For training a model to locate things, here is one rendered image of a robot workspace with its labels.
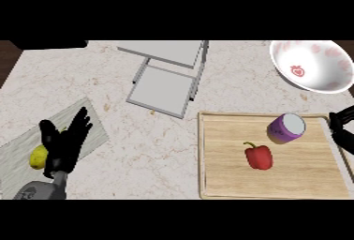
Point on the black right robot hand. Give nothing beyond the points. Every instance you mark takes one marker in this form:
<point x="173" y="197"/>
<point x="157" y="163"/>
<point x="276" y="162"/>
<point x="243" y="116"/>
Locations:
<point x="340" y="128"/>

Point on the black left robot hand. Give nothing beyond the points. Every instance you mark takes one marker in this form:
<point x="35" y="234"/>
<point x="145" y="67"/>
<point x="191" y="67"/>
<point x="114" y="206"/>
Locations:
<point x="70" y="141"/>

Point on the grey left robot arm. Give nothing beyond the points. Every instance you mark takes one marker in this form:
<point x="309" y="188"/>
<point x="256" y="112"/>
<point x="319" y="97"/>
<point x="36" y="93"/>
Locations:
<point x="46" y="189"/>

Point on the pale wooden tray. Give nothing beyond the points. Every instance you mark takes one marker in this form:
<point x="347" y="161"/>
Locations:
<point x="296" y="175"/>

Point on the red bell pepper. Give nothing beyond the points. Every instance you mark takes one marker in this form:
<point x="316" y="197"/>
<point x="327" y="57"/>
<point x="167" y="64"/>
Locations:
<point x="259" y="157"/>

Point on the grey tiered shelf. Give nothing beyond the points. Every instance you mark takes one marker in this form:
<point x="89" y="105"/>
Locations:
<point x="169" y="76"/>

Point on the yellow pear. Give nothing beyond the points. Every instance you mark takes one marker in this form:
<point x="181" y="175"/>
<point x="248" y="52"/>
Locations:
<point x="39" y="157"/>

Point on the grey placemat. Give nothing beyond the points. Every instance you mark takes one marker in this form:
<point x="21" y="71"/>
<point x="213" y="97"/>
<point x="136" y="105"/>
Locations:
<point x="27" y="150"/>

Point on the purple can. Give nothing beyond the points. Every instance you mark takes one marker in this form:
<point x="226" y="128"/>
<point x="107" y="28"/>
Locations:
<point x="287" y="128"/>

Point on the white bowl with red print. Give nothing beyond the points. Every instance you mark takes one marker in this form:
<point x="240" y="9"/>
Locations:
<point x="313" y="64"/>

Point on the black appliance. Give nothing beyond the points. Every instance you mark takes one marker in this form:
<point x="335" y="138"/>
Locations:
<point x="48" y="44"/>

